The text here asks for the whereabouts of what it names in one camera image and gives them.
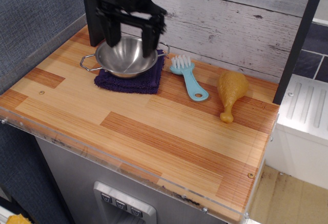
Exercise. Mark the yellow object at bottom left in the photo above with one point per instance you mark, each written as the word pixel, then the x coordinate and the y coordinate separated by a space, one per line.
pixel 18 219

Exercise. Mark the dark right shelf post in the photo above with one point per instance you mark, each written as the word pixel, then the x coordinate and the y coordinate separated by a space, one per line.
pixel 303 29

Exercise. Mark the plastic chicken drumstick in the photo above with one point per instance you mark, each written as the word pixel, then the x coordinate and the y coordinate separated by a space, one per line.
pixel 231 86

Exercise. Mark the white toy sink unit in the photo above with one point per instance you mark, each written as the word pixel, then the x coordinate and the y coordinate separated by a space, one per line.
pixel 298 145

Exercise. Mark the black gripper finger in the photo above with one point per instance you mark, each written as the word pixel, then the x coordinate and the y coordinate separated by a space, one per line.
pixel 150 37
pixel 112 32

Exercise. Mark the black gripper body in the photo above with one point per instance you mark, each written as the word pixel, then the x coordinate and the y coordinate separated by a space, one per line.
pixel 135 13

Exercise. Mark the stainless steel bowl with handles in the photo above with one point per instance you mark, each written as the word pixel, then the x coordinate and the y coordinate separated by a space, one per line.
pixel 125 60

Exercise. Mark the dark left shelf post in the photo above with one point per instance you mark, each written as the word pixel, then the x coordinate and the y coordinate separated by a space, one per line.
pixel 94 27

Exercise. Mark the purple folded towel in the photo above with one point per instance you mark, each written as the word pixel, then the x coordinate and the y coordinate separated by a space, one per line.
pixel 147 83

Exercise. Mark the dark shelf post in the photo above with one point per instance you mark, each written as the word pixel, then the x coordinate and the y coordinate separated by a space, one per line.
pixel 303 29
pixel 94 27

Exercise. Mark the silver dispenser panel with buttons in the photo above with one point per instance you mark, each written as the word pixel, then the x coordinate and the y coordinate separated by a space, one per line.
pixel 118 207

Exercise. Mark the clear acrylic front edge guard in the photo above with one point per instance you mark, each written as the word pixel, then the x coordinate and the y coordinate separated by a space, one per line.
pixel 185 182

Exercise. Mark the light blue dish brush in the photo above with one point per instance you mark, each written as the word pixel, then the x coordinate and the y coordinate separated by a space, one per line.
pixel 182 65

